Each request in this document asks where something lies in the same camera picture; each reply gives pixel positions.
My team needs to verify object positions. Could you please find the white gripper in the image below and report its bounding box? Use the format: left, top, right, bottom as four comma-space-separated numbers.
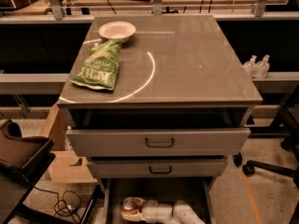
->
121, 197, 173, 223

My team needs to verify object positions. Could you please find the red coke can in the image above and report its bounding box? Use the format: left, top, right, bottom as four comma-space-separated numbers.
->
121, 197, 141, 214

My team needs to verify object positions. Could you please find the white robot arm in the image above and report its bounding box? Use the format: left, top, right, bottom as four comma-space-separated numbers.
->
121, 197, 206, 224

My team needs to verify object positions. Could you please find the grey bottom drawer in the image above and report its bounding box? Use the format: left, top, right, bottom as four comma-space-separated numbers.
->
103, 177, 216, 224

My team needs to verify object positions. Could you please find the grey drawer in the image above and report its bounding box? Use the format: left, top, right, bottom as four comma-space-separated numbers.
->
87, 159, 227, 179
66, 128, 249, 157
103, 177, 216, 224

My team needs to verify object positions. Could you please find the grey middle drawer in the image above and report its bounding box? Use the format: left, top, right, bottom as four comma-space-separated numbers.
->
87, 159, 227, 179

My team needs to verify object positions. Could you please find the grey top drawer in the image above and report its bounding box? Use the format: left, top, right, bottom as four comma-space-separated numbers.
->
66, 128, 249, 157

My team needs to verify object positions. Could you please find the grey drawer cabinet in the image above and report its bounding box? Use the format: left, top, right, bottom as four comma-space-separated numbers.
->
57, 14, 263, 185

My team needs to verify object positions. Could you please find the wooden box on floor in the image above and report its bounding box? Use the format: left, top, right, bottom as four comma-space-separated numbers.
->
40, 105, 96, 184

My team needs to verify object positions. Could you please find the brown padded chair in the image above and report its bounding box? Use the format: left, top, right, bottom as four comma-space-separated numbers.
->
0, 119, 55, 224

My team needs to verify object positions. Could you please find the green chip bag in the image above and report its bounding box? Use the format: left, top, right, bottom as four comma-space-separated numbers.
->
71, 39, 122, 91

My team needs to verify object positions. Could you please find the black office chair base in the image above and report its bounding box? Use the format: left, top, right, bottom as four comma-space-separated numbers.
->
233, 87, 299, 224

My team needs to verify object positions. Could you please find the white bowl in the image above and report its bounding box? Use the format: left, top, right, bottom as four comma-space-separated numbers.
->
98, 21, 136, 43

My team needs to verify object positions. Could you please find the clear pump bottle left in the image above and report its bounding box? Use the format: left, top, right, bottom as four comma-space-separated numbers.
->
243, 55, 257, 78

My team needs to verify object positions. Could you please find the clear pump bottle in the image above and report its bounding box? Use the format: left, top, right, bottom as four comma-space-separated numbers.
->
243, 55, 257, 78
253, 55, 270, 78

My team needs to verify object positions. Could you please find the clear pump bottle right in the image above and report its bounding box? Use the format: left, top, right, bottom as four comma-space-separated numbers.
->
253, 55, 270, 78

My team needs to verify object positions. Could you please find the black floor cable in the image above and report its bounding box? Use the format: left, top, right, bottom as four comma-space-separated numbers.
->
34, 185, 83, 224

